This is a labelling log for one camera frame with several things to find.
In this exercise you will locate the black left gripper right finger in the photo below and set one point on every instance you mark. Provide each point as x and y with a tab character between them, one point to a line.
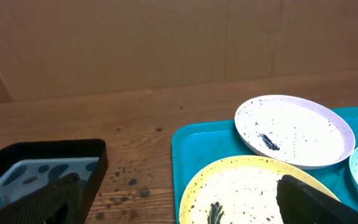
300	203

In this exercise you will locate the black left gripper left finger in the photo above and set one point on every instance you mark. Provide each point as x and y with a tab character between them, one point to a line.
56	203

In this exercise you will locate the yellow speckled plate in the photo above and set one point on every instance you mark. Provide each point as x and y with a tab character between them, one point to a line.
239	189

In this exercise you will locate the white speckled plate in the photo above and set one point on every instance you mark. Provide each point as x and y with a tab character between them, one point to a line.
294	130

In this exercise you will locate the black water tray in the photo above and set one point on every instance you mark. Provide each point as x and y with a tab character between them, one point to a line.
28	166

